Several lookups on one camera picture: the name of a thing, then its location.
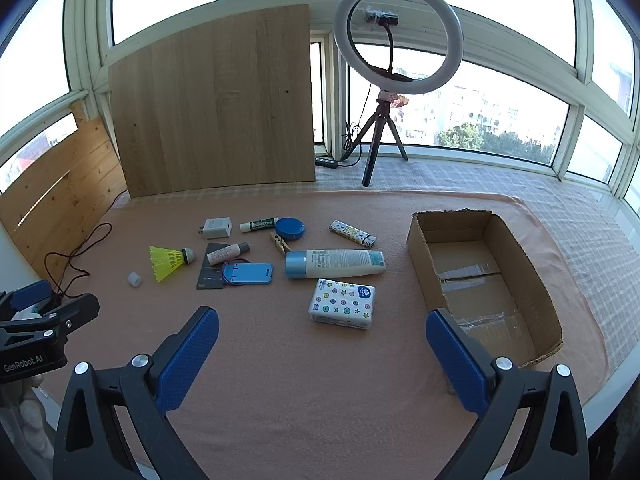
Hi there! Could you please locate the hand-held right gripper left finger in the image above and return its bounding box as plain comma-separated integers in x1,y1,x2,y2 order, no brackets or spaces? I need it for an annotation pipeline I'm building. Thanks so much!
52,305,220,480

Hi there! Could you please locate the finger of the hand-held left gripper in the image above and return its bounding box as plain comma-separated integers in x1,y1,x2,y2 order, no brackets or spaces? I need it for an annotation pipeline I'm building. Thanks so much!
0,281,56,322
0,292,100,348

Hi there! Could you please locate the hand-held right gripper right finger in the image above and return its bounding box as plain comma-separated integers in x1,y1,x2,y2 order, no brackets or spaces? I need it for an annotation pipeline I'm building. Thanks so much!
426,308,591,480

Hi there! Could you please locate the blue plastic phone stand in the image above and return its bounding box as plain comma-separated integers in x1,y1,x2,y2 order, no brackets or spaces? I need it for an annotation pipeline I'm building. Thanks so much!
221,261,275,286

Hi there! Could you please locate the small pink bottle grey cap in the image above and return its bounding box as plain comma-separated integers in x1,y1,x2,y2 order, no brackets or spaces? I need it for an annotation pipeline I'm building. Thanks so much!
207,242,250,266

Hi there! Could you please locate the cardboard box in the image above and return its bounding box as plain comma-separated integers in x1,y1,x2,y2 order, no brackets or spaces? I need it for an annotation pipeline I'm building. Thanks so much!
406,209,564,396

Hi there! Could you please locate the patterned tissue pack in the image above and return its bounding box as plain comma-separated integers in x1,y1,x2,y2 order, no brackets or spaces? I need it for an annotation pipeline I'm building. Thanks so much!
308,278,376,331

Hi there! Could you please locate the white lotion bottle blue cap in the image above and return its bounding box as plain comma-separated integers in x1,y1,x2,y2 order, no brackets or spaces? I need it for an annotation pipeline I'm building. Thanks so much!
285,249,387,280

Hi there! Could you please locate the blue round case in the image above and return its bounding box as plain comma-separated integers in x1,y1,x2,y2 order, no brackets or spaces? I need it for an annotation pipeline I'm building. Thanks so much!
274,217,307,242

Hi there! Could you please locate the white patterned lighter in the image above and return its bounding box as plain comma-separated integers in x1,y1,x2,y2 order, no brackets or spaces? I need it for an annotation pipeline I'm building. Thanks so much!
329,219,378,249

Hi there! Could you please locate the person's left hand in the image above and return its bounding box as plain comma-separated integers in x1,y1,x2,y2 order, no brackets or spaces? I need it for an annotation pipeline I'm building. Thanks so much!
0,376,53,461

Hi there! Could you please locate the dark grey card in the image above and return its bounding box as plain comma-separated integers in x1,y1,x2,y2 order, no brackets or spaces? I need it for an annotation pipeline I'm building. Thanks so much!
196,242,236,291

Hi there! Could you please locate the yellow shuttlecock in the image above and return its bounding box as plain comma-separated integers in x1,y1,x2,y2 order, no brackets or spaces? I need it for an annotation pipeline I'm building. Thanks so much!
149,245,196,283

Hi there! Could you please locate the white charger adapter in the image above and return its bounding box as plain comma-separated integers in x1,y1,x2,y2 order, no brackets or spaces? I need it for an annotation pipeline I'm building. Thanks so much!
196,216,233,240

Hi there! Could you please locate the white green lip balm tube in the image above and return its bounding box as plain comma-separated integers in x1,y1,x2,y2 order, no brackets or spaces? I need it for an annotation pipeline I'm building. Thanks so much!
239,217,279,234

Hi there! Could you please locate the light wooden board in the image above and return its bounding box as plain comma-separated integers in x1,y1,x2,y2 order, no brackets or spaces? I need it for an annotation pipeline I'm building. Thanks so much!
108,4,317,199

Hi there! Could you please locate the black phone clamp gooseneck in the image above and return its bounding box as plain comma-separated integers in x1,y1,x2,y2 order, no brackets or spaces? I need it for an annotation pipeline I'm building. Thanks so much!
361,6,416,83

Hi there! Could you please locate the thin black cable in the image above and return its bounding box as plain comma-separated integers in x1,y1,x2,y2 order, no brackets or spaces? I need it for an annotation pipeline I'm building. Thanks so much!
44,222,113,295

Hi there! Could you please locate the purple hair tie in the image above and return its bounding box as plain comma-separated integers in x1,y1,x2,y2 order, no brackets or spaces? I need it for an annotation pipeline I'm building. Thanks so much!
222,258,254,288

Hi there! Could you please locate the black ring light cable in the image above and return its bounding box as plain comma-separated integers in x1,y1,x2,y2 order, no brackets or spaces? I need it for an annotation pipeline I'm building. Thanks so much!
338,121,374,167

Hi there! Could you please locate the white ring light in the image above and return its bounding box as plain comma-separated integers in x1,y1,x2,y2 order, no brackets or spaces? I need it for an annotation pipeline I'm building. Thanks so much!
334,0,464,96

